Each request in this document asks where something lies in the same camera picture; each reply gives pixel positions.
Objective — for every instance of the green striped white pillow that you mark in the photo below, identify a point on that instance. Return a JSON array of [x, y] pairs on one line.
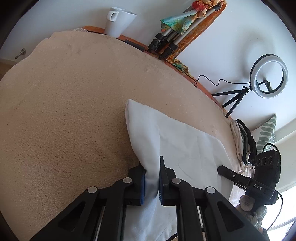
[[264, 134]]

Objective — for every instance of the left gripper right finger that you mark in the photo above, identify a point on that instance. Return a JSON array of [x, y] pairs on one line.
[[203, 214]]

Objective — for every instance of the small black tripod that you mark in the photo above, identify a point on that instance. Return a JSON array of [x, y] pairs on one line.
[[235, 100]]

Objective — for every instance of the white ceramic cup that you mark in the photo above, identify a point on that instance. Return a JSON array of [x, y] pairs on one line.
[[117, 20]]

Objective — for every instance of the stack of folded clothes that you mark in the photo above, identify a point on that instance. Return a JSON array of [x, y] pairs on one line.
[[246, 148]]

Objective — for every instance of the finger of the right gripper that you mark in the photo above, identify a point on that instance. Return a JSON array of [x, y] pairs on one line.
[[232, 176]]

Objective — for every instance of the beige fleece blanket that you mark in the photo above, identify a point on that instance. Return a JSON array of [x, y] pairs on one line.
[[63, 121]]

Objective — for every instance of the white ring light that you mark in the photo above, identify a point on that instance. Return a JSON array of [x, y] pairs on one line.
[[268, 76]]

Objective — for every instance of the white garment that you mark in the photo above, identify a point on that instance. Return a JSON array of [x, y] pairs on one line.
[[192, 154]]

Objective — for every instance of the metal door stop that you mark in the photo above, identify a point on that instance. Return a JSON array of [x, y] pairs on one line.
[[22, 53]]

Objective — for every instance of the colourful patterned scarf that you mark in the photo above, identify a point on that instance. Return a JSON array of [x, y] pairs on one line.
[[189, 23]]

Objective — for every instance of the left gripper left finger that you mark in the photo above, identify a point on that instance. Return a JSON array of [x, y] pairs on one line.
[[97, 214]]

